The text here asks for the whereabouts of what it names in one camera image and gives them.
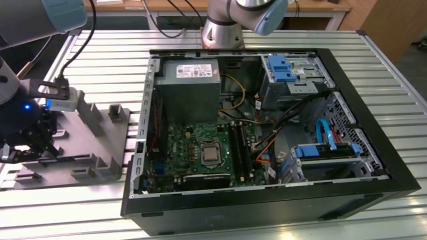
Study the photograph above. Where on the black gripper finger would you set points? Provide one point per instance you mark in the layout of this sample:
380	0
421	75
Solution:
21	153
47	135

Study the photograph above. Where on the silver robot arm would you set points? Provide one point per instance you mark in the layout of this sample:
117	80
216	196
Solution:
224	32

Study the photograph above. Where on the black RAM slot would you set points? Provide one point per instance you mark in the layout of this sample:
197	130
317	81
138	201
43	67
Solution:
236	150
242	152

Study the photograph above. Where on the grey parts rack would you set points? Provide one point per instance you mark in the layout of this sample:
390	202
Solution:
88	147

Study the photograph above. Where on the blue expansion slot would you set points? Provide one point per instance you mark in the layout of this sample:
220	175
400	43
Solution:
161	170

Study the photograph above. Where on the green motherboard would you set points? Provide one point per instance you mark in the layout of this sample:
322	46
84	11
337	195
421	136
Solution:
177	140

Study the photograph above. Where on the grey power supply unit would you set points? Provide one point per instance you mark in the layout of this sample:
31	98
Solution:
188	100

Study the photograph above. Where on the CPU socket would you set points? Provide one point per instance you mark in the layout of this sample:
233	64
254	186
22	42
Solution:
212	143

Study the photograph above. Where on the silver CPU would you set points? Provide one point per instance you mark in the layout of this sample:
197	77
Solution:
212	153

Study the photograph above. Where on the black graphics card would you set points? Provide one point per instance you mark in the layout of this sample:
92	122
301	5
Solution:
208	181

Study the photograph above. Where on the white box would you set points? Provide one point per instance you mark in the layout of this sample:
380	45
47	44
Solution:
110	1

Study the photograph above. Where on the black PC case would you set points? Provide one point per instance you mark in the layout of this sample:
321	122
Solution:
268	207

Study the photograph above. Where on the blue plastic drive latch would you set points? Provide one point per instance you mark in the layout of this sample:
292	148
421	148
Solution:
281	67

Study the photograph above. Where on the hard disk in blue carrier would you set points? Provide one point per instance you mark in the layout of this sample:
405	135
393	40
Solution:
305	152

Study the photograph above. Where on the metal drive cage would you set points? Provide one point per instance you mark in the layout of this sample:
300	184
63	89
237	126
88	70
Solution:
302	88

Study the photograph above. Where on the metal disk bay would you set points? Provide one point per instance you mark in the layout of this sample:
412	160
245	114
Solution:
330	162

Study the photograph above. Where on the wooden cabinet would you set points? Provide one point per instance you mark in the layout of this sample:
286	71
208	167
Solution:
394	25

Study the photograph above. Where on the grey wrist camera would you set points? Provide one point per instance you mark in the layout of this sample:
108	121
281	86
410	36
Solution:
65	101

